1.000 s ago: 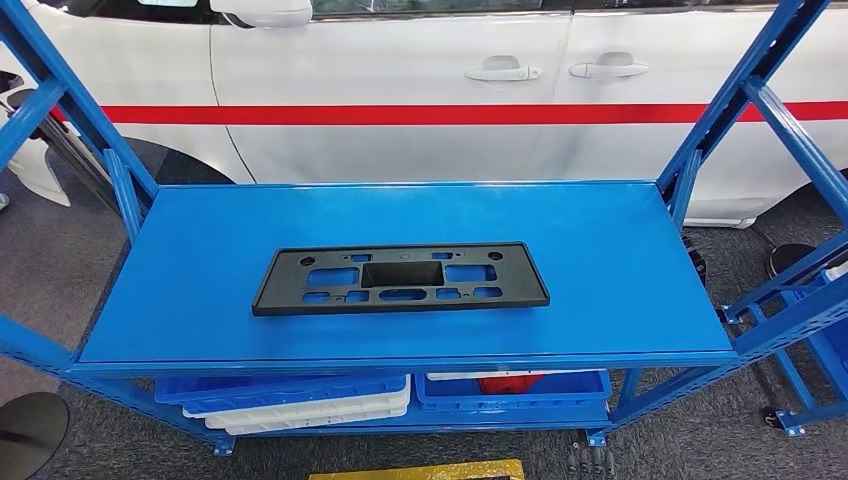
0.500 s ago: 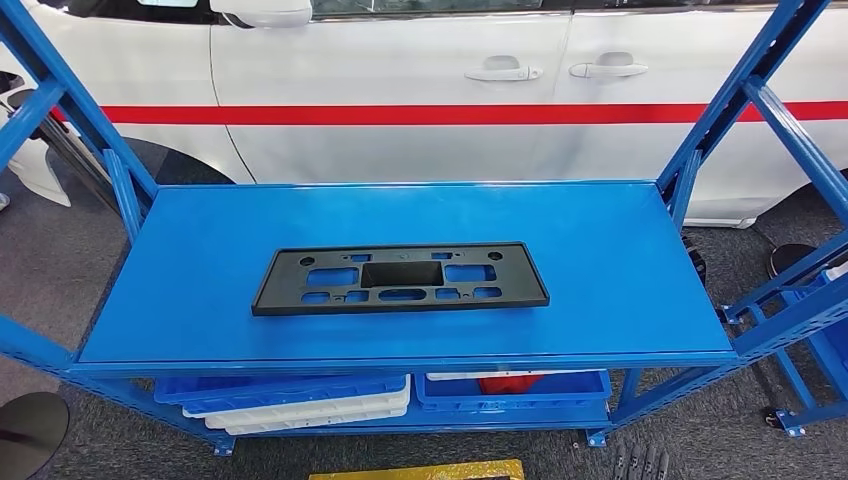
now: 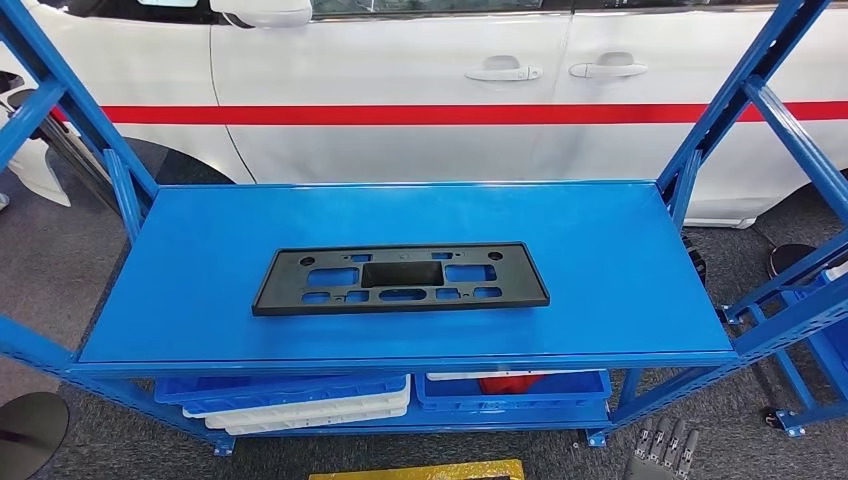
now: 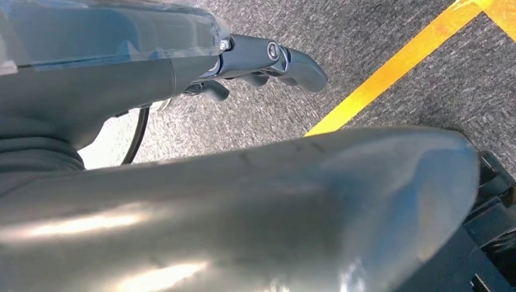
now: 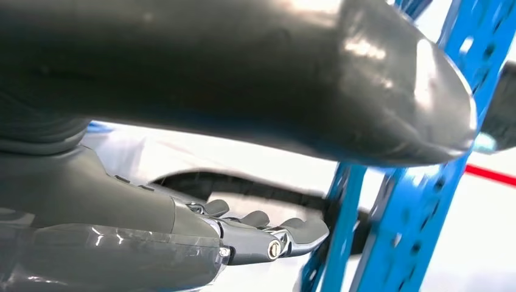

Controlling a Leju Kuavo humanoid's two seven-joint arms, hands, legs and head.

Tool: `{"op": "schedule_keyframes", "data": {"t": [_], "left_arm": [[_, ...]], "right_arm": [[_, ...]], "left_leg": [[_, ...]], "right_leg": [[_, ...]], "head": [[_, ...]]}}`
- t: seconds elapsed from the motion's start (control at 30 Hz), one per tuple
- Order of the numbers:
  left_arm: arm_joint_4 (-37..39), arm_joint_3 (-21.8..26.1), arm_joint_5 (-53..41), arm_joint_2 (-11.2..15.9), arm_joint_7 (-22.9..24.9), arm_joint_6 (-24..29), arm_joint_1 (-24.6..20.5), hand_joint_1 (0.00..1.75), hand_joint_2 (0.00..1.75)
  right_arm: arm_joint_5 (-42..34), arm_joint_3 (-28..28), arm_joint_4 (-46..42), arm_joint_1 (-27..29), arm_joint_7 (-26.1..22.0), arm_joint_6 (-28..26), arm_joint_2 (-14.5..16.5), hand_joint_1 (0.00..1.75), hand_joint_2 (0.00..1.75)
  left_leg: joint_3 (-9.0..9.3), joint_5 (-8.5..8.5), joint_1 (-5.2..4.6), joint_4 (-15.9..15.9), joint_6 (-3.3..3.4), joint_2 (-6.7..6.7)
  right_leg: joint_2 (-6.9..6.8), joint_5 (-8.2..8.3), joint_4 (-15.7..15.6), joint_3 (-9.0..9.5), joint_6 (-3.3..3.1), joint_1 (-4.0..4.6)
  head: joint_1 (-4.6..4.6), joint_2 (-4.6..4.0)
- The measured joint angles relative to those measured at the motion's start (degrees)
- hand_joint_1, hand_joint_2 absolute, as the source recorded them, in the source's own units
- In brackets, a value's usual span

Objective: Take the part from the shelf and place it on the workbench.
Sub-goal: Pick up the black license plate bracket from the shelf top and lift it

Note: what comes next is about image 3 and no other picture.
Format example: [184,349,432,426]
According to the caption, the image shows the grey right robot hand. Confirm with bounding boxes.
[622,417,701,480]

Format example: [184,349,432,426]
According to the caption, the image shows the black plastic plate frame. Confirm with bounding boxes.
[251,241,551,317]

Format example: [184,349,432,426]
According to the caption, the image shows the red plastic part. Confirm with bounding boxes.
[478,374,546,396]

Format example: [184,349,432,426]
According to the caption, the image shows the blue metal shelf rack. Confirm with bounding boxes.
[0,0,848,458]

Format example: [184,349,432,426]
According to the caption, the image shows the blue plastic crate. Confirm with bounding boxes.
[415,370,613,413]
[153,374,410,417]

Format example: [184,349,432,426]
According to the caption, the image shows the black ribbed stand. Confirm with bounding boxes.
[680,233,708,287]

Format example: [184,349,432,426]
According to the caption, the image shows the black round base disc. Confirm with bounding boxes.
[0,390,71,480]
[768,243,819,280]

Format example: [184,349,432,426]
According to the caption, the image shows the yellow floor tape square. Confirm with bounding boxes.
[307,458,526,480]

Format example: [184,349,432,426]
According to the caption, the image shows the white plastic tray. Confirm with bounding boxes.
[225,407,409,437]
[182,384,413,429]

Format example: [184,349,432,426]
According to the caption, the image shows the white car red stripe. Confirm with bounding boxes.
[0,0,848,230]

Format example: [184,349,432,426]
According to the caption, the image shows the white car body panel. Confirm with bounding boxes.
[0,132,72,208]

